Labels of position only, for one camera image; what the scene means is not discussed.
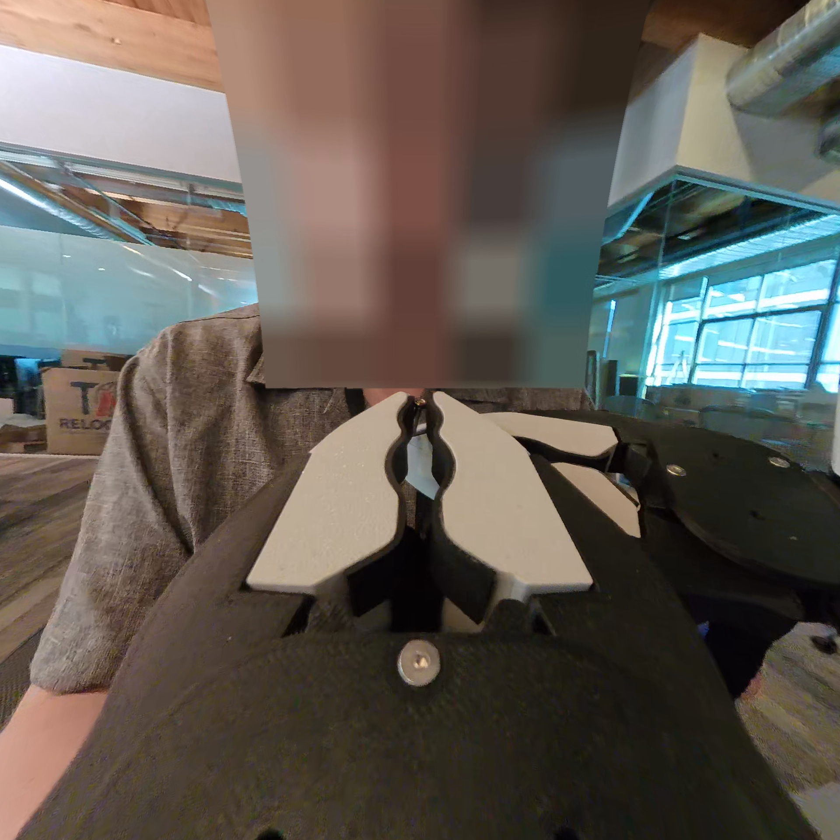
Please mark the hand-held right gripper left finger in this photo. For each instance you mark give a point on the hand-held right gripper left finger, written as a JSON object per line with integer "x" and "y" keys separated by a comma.
{"x": 328, "y": 512}

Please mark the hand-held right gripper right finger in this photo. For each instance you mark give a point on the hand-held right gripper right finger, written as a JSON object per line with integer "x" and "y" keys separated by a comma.
{"x": 512, "y": 512}

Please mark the cardboard box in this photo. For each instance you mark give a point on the cardboard box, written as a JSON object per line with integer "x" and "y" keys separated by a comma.
{"x": 79, "y": 413}

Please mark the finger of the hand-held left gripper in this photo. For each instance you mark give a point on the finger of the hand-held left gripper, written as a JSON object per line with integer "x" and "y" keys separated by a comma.
{"x": 564, "y": 436}
{"x": 604, "y": 492}

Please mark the metal air duct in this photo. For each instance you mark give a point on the metal air duct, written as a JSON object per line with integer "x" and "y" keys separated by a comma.
{"x": 787, "y": 59}

